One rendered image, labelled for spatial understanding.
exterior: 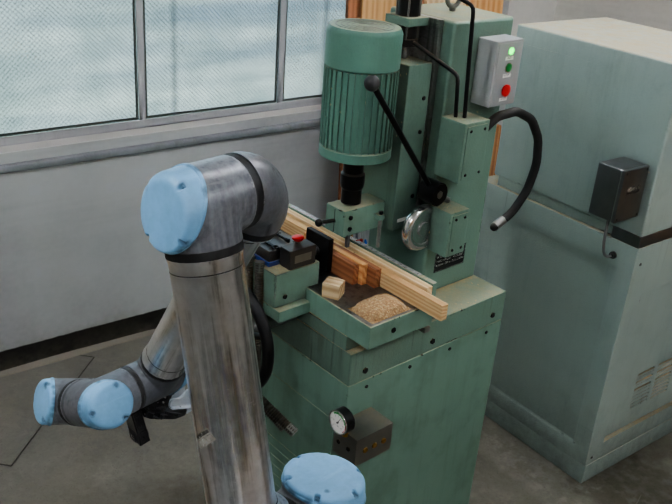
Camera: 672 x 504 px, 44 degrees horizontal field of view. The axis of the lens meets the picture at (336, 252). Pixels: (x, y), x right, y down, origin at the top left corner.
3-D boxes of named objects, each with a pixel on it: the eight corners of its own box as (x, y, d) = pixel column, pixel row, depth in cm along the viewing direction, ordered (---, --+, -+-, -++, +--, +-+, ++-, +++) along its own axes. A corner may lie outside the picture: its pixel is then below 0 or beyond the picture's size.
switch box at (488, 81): (469, 102, 206) (478, 36, 199) (495, 97, 212) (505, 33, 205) (488, 108, 202) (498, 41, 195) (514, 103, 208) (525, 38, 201)
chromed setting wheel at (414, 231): (396, 253, 209) (401, 207, 204) (430, 242, 217) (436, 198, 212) (404, 257, 207) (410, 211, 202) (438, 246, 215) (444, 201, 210)
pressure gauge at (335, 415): (327, 433, 198) (329, 405, 195) (339, 427, 201) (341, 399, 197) (344, 447, 194) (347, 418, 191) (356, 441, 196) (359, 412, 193)
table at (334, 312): (189, 261, 224) (189, 240, 221) (280, 236, 242) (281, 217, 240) (337, 364, 183) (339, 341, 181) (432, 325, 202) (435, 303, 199)
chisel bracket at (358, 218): (323, 233, 211) (326, 202, 207) (364, 222, 219) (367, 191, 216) (343, 244, 206) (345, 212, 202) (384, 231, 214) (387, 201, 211)
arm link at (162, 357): (283, 123, 132) (154, 357, 176) (225, 137, 124) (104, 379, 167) (328, 175, 129) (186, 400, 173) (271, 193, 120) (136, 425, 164)
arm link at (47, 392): (50, 428, 157) (25, 425, 164) (109, 425, 166) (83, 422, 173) (53, 378, 159) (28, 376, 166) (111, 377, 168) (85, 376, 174)
